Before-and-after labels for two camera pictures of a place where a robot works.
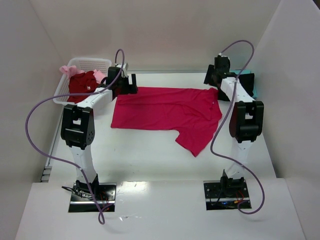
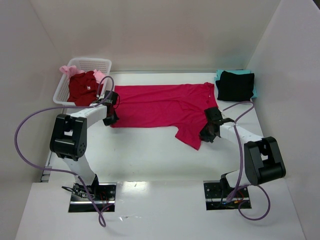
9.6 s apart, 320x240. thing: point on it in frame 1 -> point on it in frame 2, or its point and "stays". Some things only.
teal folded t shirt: [244, 71] stays
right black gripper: [210, 75] -> [207, 132]
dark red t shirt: [81, 83] stays
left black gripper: [128, 85] -> [111, 119]
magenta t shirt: [195, 113] stays
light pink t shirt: [71, 70] stays
